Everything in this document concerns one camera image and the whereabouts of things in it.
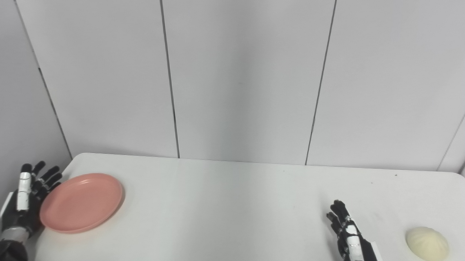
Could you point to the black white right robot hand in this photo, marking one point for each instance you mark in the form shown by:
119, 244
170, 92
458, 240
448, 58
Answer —
353, 247

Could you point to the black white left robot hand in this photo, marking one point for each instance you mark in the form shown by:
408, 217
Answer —
24, 210

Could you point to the pink round plate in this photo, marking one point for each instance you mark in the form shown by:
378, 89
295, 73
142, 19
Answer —
80, 203

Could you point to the cream steamed bun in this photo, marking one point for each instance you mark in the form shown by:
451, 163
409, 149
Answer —
428, 244

